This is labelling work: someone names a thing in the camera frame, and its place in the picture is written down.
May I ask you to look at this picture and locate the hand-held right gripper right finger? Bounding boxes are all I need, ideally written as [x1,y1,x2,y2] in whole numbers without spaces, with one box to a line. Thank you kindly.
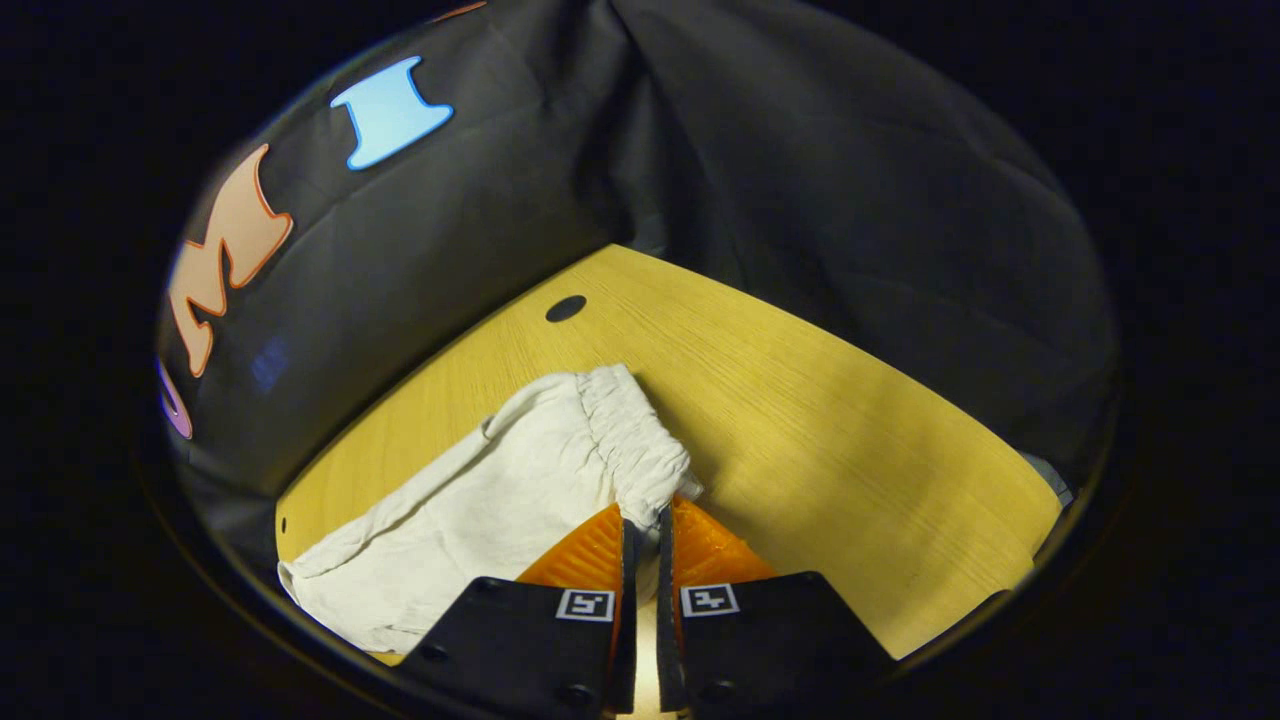
[656,497,896,717]

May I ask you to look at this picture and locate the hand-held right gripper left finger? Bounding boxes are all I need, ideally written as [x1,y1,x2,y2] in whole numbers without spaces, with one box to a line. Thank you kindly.
[400,505,639,717]

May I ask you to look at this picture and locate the white jeans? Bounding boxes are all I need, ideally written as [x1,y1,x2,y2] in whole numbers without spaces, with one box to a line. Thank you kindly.
[278,363,703,657]

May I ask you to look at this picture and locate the black backdrop cloth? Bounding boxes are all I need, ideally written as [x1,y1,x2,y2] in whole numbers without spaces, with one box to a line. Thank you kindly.
[155,0,1123,566]

